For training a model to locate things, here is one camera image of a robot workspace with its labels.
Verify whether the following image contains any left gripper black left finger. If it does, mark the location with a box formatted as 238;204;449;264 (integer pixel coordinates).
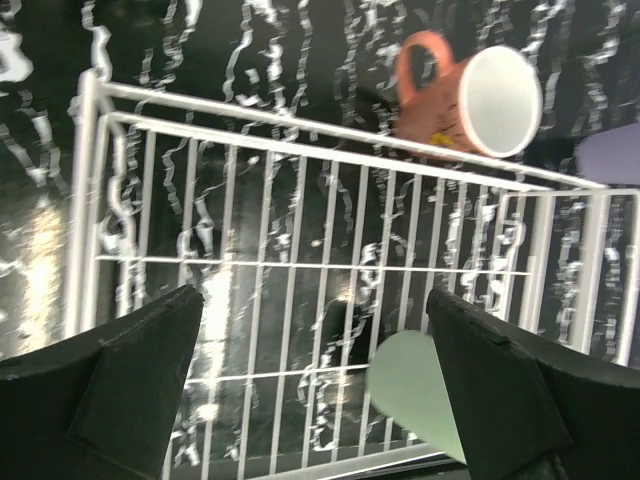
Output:
1;286;203;479

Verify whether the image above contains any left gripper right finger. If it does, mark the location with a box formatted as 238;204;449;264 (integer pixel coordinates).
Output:
426;288;639;479

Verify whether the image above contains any light green plastic cup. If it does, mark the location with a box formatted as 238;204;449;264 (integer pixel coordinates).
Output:
366;330;466;463

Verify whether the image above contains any white wire dish rack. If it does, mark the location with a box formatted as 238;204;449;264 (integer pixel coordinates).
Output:
64;70;639;479

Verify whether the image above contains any lavender plastic cup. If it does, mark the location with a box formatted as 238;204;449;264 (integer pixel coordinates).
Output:
575;122;640;187

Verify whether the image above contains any orange pink mug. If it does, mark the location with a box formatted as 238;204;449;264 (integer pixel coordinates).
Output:
395;30;543;159

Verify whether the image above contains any black marbled table mat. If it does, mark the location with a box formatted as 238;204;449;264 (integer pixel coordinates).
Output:
0;0;640;480

